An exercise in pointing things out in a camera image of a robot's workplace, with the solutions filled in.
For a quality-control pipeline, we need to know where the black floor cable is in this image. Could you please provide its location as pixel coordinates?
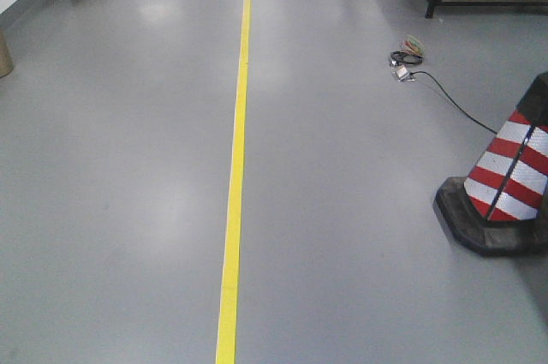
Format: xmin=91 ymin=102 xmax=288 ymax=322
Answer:
xmin=410 ymin=70 xmax=498 ymax=134

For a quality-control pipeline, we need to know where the red white traffic cone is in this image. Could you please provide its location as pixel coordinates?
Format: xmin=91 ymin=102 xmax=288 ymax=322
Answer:
xmin=435 ymin=73 xmax=547 ymax=255

